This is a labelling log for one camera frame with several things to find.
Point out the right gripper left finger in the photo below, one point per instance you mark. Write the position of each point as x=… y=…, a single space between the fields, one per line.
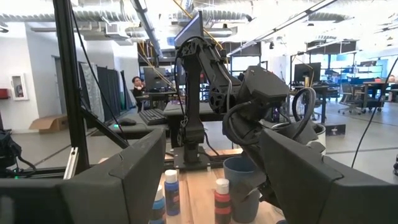
x=77 y=202

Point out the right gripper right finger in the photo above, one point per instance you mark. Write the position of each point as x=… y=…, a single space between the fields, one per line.
x=326 y=202

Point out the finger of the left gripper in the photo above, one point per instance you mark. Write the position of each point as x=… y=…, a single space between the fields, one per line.
x=262 y=180
x=248 y=188

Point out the dark blue plastic cup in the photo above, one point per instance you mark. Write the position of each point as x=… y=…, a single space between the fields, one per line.
x=245 y=214

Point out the small red paint bottle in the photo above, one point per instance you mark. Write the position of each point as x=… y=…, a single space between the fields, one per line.
x=222 y=202

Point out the small dark blue paint bottle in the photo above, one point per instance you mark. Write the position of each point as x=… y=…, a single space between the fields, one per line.
x=172 y=196

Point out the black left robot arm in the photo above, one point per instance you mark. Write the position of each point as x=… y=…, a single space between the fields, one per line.
x=194 y=109

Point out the silver aluminium strut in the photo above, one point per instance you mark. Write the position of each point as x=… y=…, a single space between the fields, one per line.
x=71 y=161

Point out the black computer monitor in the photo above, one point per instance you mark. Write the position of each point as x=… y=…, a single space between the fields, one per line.
x=189 y=29
x=155 y=79
x=307 y=72

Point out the black floor box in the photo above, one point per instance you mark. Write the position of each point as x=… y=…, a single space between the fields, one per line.
x=334 y=129

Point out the black desk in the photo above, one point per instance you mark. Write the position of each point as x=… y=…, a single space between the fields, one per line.
x=186 y=110

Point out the brown cardboard box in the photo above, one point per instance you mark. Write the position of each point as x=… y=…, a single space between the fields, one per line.
x=48 y=124

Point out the grey office chair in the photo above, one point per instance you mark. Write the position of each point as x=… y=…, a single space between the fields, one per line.
x=349 y=98

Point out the black computer mouse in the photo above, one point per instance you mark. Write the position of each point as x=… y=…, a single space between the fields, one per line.
x=127 y=122

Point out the dark office desk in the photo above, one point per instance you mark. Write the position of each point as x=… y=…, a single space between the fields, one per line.
x=377 y=90

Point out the black keyboard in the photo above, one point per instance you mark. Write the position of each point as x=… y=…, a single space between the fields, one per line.
x=152 y=116

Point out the dark divider curtains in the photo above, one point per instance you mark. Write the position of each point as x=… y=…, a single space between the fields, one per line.
x=105 y=90

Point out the person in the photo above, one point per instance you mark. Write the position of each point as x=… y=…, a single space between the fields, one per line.
x=137 y=90

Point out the white wall cabinet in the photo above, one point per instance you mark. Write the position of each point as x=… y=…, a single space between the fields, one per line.
x=19 y=87

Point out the red wall box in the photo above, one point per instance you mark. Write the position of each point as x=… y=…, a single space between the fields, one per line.
x=3 y=93

